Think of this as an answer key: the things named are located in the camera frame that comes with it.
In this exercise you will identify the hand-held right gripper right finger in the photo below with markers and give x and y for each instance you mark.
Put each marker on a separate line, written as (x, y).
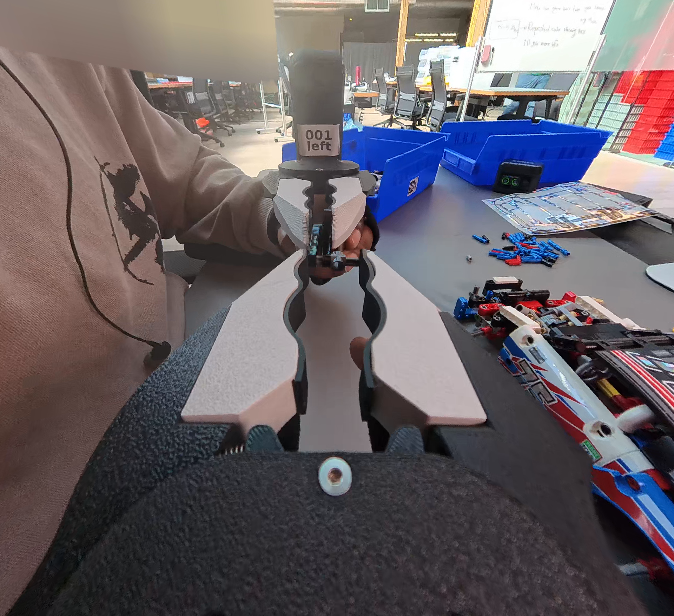
(426, 363)

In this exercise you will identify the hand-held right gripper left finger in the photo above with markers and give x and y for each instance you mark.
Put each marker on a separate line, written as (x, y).
(242, 363)

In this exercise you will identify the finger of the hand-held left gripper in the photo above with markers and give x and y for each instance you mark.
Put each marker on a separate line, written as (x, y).
(292, 210)
(347, 205)

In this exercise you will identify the black thin connector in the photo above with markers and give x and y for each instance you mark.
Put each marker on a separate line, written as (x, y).
(317, 239)

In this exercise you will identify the blue parts bin with tag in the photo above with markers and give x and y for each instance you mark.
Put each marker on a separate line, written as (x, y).
(400, 157)

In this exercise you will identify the toy race car model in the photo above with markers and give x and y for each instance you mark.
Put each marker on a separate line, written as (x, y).
(568, 389)

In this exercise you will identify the person's left forearm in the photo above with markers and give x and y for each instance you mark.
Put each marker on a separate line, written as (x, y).
(210, 189)

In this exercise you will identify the grey desk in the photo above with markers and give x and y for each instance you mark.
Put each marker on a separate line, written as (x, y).
(432, 252)

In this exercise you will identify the person's left hand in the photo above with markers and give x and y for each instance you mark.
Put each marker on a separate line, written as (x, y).
(363, 239)

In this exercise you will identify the black office chair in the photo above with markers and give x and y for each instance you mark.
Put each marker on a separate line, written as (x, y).
(439, 94)
(408, 94)
(203, 105)
(383, 89)

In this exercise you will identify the pile of blue pins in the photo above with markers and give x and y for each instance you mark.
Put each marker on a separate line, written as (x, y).
(526, 250)

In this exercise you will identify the black small device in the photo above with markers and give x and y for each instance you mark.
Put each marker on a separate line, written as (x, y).
(518, 177)

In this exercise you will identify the wooden long table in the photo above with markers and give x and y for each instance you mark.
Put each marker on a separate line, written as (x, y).
(505, 93)

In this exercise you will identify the holographic sticker sheet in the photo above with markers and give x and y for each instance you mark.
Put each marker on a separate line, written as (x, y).
(568, 208)

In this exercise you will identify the whiteboard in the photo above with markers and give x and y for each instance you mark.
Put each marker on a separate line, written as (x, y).
(547, 20)

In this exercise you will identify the white monitor stand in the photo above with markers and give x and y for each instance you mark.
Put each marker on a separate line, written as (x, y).
(662, 276)

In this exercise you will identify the stack of red and blue bins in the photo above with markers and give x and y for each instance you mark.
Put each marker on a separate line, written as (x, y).
(642, 110)

